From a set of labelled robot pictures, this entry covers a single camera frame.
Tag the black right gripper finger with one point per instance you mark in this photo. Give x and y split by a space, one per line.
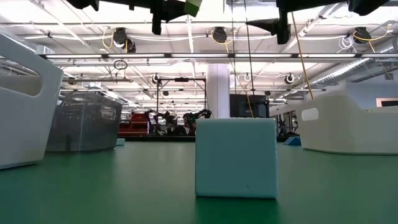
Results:
284 28
267 26

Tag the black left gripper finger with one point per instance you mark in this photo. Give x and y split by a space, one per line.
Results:
157 25
174 12

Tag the small blue block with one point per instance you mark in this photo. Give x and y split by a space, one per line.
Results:
293 142

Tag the mint rectangular block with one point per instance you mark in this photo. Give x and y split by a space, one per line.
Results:
120 142

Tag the mint cube block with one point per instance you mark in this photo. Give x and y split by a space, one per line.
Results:
236 158

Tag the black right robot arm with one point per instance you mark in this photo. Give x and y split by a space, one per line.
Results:
368 6

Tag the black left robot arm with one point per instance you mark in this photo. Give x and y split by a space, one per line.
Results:
82 3

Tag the long ceiling light bar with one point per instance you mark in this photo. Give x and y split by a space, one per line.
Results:
199 55

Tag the black background monitor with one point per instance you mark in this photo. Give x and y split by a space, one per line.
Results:
248 105

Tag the red background furniture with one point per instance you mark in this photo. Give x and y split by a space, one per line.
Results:
133 124

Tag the black background robot arms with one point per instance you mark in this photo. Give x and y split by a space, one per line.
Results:
186 123

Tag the white opaque plastic bin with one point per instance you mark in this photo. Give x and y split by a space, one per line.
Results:
342 130

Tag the dark grey translucent bin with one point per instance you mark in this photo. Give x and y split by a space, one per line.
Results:
84 130

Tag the white translucent plastic bin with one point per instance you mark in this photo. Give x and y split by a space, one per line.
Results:
28 124

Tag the black gantry frame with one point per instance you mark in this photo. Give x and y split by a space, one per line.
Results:
158 93

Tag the framed wall picture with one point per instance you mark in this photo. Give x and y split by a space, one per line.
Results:
388 102

